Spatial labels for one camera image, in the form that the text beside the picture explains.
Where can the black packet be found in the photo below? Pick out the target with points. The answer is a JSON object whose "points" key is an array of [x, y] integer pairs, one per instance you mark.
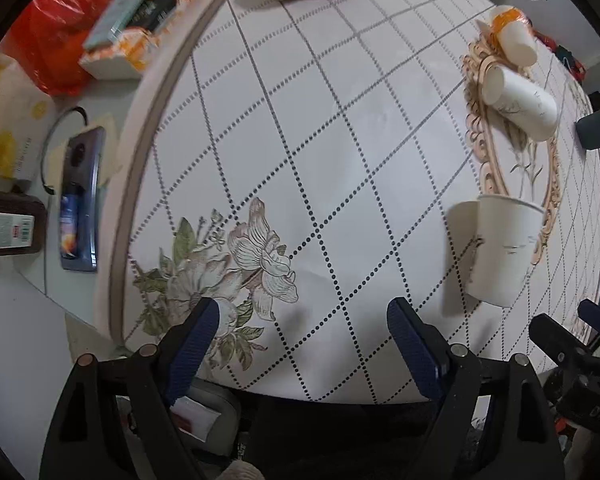
{"points": [[152, 10]]}

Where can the orange and white paper cup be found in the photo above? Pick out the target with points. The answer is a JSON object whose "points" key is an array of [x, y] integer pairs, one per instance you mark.
{"points": [[514, 37]]}

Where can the orange and white tissue box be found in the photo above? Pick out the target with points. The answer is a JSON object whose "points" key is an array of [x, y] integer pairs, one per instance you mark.
{"points": [[117, 55]]}

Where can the blue smartphone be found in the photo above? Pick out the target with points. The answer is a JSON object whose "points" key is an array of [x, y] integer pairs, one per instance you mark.
{"points": [[79, 202]]}

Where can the dark green cup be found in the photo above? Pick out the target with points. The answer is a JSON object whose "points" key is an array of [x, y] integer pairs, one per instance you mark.
{"points": [[596, 130]]}

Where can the teal box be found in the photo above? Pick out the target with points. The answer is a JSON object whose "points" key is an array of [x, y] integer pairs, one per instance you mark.
{"points": [[121, 15]]}

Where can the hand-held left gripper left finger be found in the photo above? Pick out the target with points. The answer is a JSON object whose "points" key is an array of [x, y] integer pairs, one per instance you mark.
{"points": [[195, 350]]}

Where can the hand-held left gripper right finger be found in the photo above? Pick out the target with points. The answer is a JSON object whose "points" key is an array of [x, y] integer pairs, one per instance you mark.
{"points": [[414, 355]]}

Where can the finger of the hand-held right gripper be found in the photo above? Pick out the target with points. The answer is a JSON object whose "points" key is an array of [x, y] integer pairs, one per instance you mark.
{"points": [[555, 332], [597, 314]]}

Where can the red plastic bag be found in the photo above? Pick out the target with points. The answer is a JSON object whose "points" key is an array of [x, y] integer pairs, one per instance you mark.
{"points": [[60, 25]]}

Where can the floral checked tablecloth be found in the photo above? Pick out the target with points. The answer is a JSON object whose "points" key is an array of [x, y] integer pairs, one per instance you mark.
{"points": [[340, 135]]}

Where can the yellow and white packet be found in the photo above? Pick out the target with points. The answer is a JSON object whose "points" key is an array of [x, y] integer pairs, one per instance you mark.
{"points": [[2, 125]]}

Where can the brown tray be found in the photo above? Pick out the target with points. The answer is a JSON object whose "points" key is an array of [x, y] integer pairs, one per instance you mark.
{"points": [[12, 252]]}

